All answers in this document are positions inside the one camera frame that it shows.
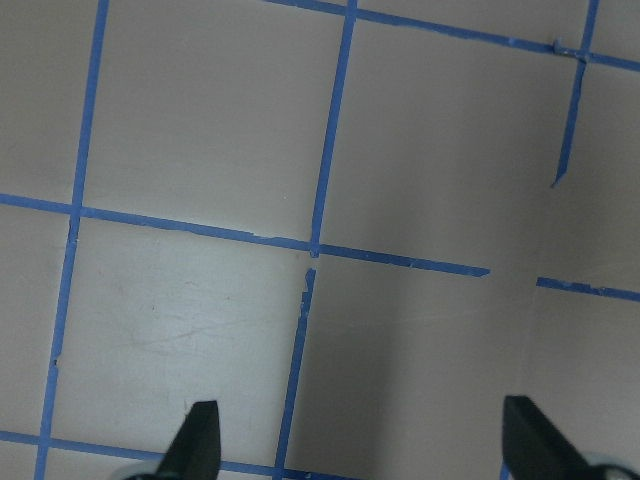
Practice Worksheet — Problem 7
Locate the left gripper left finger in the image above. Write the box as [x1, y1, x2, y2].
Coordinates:
[154, 400, 221, 480]

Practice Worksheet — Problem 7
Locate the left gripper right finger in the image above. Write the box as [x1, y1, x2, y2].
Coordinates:
[502, 395, 591, 480]

